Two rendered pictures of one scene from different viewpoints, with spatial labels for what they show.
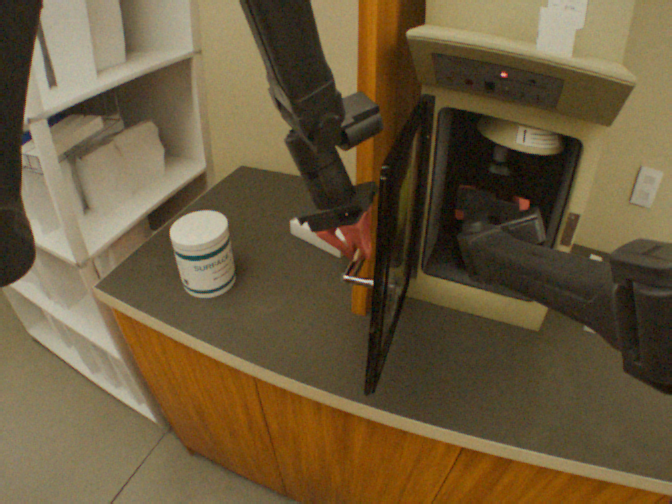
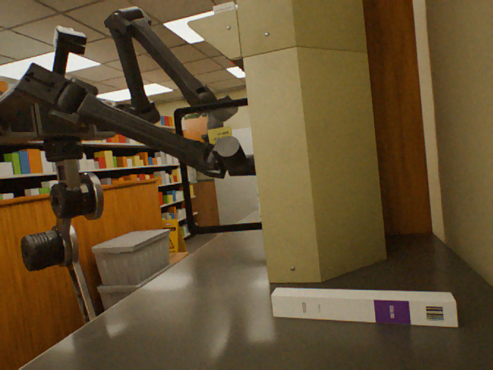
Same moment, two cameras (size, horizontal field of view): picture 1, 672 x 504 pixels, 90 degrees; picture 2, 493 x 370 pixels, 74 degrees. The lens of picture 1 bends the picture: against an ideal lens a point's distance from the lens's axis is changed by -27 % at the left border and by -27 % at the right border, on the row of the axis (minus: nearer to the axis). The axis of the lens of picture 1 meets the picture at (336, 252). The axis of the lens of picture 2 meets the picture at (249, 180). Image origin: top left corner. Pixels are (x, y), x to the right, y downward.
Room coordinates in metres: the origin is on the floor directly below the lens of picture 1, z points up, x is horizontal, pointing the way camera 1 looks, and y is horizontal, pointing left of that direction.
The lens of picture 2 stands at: (0.47, -1.11, 1.20)
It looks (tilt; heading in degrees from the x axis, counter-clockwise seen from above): 3 degrees down; 82
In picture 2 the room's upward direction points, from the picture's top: 7 degrees counter-clockwise
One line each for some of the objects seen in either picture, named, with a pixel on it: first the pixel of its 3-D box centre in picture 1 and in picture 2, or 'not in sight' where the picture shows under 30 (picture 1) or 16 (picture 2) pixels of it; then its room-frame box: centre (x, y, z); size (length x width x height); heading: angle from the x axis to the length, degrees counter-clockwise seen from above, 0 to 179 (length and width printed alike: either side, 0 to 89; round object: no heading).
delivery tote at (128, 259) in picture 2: not in sight; (136, 255); (-0.21, 1.91, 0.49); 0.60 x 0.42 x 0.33; 66
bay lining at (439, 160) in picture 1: (501, 184); not in sight; (0.75, -0.34, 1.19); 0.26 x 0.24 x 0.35; 66
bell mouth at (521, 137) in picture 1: (523, 121); not in sight; (0.72, -0.35, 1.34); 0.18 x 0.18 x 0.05
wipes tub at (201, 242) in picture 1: (203, 254); not in sight; (0.75, 0.29, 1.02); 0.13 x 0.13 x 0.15
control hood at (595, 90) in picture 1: (519, 76); (237, 59); (0.59, -0.26, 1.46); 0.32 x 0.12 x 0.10; 66
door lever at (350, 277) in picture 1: (368, 265); not in sight; (0.48, -0.04, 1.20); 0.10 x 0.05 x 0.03; 162
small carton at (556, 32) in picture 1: (555, 31); (227, 20); (0.57, -0.30, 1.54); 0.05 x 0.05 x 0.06; 66
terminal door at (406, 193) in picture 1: (399, 245); (227, 167); (0.54, -0.09, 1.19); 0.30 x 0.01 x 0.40; 162
